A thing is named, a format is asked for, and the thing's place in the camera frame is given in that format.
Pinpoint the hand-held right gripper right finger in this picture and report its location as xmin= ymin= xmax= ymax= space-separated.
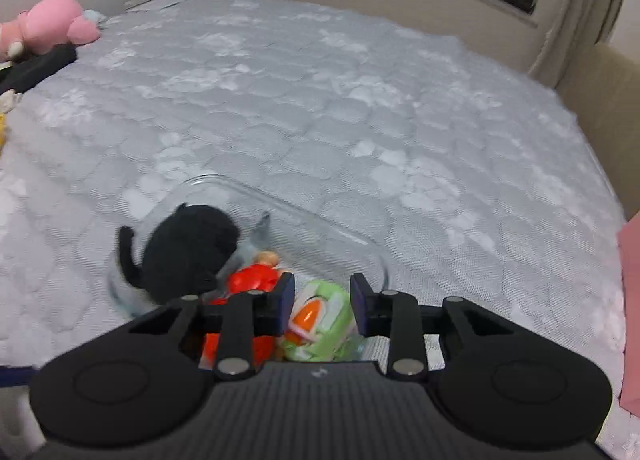
xmin=349 ymin=273 xmax=507 ymax=383

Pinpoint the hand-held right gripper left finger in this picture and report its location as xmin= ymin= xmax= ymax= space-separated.
xmin=127 ymin=272 xmax=297 ymax=382

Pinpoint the light green keychain toy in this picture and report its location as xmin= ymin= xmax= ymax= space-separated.
xmin=278 ymin=279 xmax=360 ymax=362

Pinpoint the small red plastic toy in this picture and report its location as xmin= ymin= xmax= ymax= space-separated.
xmin=226 ymin=263 xmax=281 ymax=295

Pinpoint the large red plastic toy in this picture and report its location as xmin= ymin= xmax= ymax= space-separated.
xmin=200 ymin=299 xmax=279 ymax=372

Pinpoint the clear glass divided container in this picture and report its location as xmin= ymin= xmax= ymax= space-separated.
xmin=107 ymin=174 xmax=392 ymax=366

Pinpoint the black plush toy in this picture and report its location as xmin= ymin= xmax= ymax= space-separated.
xmin=116 ymin=204 xmax=242 ymax=301

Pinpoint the grey quilted mattress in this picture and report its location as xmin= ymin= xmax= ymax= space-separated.
xmin=0 ymin=0 xmax=628 ymax=446

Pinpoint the pink paper bag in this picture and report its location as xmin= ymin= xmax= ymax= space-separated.
xmin=616 ymin=214 xmax=640 ymax=416

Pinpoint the blue cloth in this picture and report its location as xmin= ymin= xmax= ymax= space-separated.
xmin=0 ymin=365 xmax=40 ymax=388

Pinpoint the beige padded headboard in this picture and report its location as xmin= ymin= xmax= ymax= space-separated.
xmin=556 ymin=42 xmax=640 ymax=221

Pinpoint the black cloth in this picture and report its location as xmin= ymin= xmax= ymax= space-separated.
xmin=0 ymin=44 xmax=79 ymax=96

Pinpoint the pink plush toy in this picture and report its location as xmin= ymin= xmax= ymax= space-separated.
xmin=0 ymin=0 xmax=102 ymax=60

